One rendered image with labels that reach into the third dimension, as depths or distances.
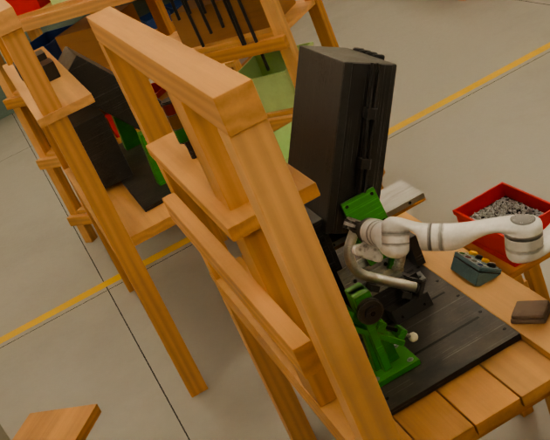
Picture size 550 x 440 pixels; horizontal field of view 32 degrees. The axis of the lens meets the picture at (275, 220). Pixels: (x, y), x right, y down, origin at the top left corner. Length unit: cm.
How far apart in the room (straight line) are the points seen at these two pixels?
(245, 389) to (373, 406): 228
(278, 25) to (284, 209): 323
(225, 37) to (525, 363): 332
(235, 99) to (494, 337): 114
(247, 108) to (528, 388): 108
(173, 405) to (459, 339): 224
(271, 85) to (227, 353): 154
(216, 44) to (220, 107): 355
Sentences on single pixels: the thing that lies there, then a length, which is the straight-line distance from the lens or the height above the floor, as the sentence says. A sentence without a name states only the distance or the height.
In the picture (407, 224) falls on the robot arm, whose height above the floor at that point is 136.
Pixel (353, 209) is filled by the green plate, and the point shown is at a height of 124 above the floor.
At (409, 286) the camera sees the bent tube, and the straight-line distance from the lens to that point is 280.
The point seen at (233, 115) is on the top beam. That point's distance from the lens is 193.
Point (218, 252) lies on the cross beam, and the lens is 286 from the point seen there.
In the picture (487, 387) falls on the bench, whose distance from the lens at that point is 259.
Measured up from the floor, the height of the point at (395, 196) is 113.
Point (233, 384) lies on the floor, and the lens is 464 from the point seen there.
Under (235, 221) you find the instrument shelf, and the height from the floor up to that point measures 154.
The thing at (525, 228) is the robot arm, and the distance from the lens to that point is 235.
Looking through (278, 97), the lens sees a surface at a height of 80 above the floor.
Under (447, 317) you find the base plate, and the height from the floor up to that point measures 90.
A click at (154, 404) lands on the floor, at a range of 479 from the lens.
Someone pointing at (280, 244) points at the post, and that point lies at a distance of 205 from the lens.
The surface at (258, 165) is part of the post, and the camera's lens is 198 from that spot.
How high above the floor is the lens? 248
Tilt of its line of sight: 25 degrees down
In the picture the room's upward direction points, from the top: 24 degrees counter-clockwise
